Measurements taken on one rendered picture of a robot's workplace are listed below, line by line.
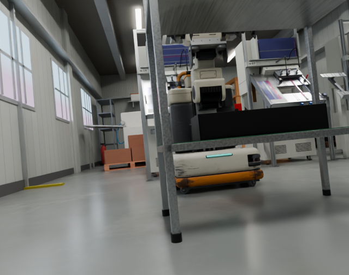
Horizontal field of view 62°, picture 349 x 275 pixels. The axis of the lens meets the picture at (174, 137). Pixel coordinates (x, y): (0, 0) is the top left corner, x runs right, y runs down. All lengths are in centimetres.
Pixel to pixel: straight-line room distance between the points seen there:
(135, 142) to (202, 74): 425
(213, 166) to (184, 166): 21
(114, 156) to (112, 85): 672
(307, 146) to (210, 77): 223
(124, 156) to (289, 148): 323
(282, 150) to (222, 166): 196
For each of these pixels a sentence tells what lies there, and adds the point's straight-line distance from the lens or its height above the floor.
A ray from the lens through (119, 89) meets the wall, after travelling 1222.
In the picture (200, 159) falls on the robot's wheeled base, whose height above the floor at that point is 24.
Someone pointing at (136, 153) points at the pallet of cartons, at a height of 28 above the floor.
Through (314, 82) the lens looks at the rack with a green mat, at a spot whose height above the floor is 61.
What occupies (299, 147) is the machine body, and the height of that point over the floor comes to 18.
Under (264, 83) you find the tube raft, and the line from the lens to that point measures 394.
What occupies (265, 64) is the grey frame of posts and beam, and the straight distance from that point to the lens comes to 420.
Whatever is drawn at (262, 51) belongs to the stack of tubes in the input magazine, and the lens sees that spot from 420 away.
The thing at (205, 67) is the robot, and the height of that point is 90.
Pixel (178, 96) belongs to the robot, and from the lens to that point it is 237.
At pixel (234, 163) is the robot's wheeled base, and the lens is 209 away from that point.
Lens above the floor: 34
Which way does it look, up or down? 2 degrees up
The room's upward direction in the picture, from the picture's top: 6 degrees counter-clockwise
